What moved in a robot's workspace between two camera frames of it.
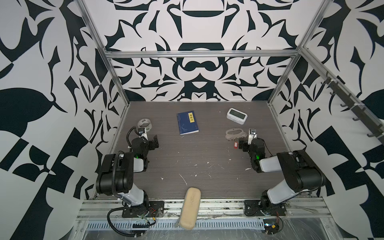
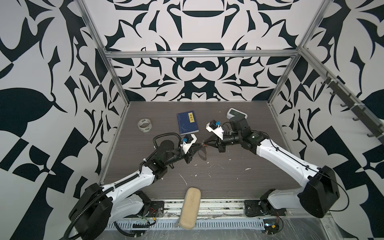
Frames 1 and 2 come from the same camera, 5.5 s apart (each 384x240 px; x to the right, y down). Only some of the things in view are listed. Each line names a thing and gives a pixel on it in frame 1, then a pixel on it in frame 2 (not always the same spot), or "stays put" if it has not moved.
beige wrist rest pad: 190,208 stays put
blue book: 187,123 stays put
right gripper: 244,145 → 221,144
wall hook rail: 363,114 stays put
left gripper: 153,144 → 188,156
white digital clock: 237,116 stays put
